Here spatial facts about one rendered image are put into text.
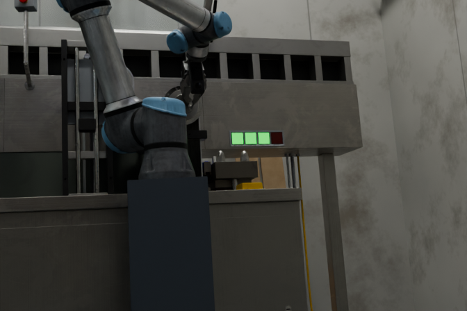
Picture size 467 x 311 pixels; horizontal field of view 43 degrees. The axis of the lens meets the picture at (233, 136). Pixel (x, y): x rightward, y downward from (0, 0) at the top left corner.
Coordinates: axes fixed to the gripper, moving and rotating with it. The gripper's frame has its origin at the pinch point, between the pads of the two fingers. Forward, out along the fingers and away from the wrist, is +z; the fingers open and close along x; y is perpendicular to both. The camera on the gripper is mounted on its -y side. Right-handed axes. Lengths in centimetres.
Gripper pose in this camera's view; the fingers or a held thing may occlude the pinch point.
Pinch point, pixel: (190, 103)
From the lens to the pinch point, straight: 217.3
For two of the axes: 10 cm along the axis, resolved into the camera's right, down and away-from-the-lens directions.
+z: -1.7, 7.8, 6.0
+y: -2.2, -6.2, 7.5
